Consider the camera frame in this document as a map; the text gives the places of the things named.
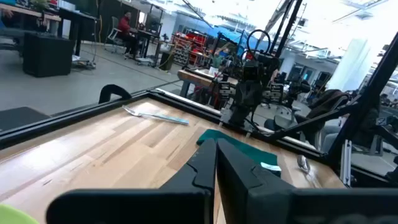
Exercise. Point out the person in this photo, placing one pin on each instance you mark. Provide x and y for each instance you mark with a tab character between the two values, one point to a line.
124	26

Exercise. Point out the dark green cloth napkin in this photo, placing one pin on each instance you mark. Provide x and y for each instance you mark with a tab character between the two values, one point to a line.
245	149

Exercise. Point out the black cabinet box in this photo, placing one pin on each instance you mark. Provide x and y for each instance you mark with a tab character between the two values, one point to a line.
46	56

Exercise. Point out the silver aluminium bracket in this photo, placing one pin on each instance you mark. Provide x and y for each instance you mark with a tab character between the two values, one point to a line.
346	161

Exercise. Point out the white curtain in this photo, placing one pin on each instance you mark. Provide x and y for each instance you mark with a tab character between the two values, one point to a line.
351	65

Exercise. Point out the red parts shelf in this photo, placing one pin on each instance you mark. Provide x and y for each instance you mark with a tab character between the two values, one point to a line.
189	46

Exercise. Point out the lime green plate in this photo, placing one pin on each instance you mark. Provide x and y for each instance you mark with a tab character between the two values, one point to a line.
12	216

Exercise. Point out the grey office chair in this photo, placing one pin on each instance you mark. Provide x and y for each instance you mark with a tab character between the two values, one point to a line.
113	32

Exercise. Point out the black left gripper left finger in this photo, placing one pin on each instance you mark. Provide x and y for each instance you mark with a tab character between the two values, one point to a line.
174	202

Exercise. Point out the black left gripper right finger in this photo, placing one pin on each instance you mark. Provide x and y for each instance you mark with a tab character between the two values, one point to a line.
255	199

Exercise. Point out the plain black floor mat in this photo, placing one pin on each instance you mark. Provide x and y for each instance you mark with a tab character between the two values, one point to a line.
18	118

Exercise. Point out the wooden workbench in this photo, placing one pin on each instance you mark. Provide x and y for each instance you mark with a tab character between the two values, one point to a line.
196	77

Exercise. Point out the black desk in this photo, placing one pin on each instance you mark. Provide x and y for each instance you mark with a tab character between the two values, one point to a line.
146	32
77	15

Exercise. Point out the black waste bin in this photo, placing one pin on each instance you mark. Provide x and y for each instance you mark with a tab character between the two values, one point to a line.
167	60

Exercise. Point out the black aluminium table frame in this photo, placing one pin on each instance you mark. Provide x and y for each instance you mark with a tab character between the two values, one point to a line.
77	115

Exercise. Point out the wooden top desk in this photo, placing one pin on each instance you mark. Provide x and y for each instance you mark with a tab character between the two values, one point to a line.
31	12

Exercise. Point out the blue tarp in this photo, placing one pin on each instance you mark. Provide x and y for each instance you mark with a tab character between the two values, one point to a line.
224	34

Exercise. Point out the black office chair with jacket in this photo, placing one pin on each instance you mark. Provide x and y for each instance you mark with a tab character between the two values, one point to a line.
326	102

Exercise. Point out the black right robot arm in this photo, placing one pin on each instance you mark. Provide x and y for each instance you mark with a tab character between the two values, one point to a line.
265	63

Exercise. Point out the black table clamp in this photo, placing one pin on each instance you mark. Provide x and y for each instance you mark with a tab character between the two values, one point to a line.
109	88

